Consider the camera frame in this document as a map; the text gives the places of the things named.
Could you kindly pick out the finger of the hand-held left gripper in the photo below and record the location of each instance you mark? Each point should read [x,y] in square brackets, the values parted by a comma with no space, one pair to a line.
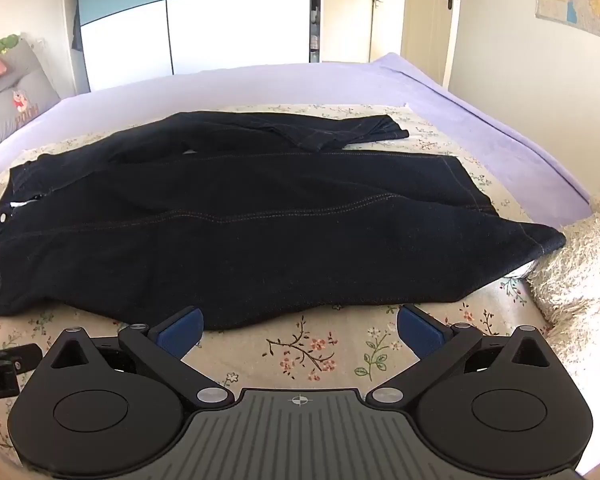
[15,356]

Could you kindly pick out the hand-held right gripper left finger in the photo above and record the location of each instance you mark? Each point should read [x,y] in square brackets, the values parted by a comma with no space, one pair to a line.
[180,332]

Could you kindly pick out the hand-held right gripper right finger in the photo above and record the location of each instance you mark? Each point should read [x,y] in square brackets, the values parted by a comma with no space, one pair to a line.
[420,332]

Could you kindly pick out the dark denim pants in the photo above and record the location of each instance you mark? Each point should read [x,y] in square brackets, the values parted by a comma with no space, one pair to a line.
[280,240]

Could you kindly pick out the floral bed sheet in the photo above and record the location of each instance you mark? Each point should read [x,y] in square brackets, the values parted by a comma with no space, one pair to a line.
[305,355]

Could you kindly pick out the white fluffy blanket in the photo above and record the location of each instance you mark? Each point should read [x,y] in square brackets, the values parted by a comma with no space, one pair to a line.
[575,270]

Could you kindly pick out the grey padded headboard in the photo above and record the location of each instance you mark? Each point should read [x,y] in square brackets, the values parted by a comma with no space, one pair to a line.
[10,115]

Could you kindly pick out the purple bed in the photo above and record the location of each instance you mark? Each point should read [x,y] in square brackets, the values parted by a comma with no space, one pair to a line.
[430,90]

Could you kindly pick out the green plush toy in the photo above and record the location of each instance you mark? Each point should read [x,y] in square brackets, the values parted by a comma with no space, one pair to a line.
[0,44]

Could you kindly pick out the white and teal wardrobe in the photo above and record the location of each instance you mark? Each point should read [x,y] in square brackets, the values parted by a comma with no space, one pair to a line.
[205,20]

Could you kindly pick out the narrow dark bookshelf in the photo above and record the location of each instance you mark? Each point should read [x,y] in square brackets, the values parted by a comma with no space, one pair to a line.
[316,10]

